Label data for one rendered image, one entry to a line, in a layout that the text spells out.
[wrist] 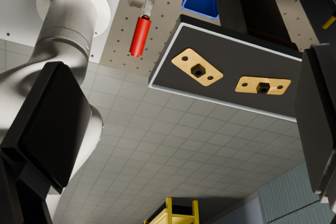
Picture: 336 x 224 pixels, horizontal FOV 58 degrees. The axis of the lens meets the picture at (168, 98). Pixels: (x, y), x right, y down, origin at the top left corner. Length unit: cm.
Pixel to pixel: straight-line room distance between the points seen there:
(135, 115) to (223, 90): 212
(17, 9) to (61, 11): 18
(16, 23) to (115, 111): 173
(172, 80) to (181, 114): 211
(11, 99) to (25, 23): 41
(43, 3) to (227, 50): 56
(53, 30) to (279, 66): 47
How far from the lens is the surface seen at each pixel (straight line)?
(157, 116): 261
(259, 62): 48
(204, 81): 49
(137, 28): 44
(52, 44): 68
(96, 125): 58
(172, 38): 42
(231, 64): 47
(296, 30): 110
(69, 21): 74
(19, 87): 59
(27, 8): 91
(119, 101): 246
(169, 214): 429
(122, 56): 110
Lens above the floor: 148
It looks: 38 degrees down
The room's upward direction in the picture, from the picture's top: 179 degrees clockwise
